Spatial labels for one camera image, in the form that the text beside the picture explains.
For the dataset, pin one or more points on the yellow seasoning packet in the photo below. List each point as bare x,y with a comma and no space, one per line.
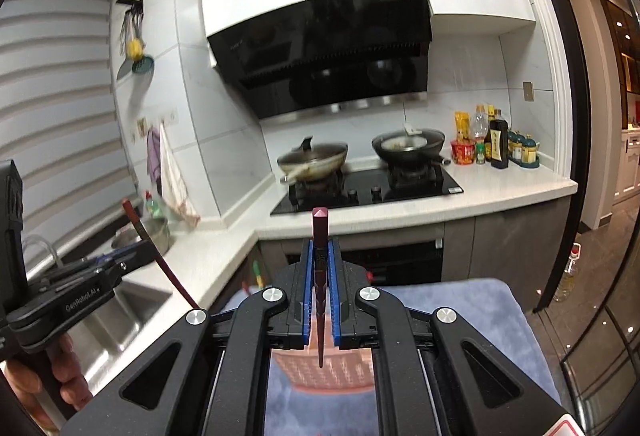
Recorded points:
462,120

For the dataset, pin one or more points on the lidded wok with handle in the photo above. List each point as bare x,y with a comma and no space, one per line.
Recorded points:
309,161

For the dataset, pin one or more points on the dark maroon chopstick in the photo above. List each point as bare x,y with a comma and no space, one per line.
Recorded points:
320,235

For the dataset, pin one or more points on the window roller blind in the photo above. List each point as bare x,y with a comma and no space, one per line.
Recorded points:
59,121

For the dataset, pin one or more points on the grey lower cabinets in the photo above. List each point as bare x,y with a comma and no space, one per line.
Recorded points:
517,246

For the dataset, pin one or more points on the dark soy sauce bottle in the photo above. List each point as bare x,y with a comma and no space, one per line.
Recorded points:
499,140

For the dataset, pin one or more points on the white hanging towel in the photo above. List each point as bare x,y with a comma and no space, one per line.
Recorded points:
174,191

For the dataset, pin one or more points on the oil bottle on floor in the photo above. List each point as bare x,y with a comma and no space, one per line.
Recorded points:
569,275

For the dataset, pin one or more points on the red instant noodle cup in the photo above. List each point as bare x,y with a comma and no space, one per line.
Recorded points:
463,152

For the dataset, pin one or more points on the black frying pan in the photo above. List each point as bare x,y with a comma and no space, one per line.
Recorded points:
411,148

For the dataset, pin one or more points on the person's left hand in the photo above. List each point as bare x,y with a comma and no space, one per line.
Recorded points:
26,381

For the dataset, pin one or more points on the brown wall switch plate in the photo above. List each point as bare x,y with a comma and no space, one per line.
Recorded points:
528,91

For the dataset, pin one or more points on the blue-grey fleece mat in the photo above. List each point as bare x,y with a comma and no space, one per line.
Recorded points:
482,371

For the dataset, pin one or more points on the purple hanging cloth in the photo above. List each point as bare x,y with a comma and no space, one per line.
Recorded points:
153,155

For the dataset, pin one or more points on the black range hood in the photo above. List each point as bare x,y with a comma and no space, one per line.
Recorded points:
319,53

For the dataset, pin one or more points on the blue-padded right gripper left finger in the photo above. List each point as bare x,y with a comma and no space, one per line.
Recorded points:
307,265

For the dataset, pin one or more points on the yellow and teal hanging utensils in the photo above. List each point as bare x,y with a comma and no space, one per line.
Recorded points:
131,41

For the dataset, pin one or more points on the green dish soap bottle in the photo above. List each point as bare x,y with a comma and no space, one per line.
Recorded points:
153,206

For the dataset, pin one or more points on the small green-capped jar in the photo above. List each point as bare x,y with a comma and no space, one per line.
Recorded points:
480,155

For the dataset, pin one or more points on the black gas cooktop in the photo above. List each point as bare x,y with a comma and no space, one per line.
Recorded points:
358,189

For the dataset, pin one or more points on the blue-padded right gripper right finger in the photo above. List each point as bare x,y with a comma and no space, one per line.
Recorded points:
335,265

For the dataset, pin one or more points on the chrome sink faucet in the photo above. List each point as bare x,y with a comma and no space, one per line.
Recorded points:
40,242

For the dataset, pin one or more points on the dark red chopstick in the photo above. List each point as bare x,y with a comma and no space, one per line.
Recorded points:
136,222

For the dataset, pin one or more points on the pink perforated utensil basket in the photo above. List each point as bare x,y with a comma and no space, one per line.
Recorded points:
344,371

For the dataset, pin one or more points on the built-in black oven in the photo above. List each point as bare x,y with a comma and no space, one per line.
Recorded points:
393,264

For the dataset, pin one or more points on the green chopstick with yellow band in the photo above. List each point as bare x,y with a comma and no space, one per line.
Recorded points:
260,282

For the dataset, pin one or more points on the stainless steel sink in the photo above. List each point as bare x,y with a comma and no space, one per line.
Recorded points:
101,339

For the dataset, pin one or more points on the teal condiment jar set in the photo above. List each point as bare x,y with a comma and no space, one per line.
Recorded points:
523,150

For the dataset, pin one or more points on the clear plastic bottle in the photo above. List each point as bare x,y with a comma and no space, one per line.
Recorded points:
479,124

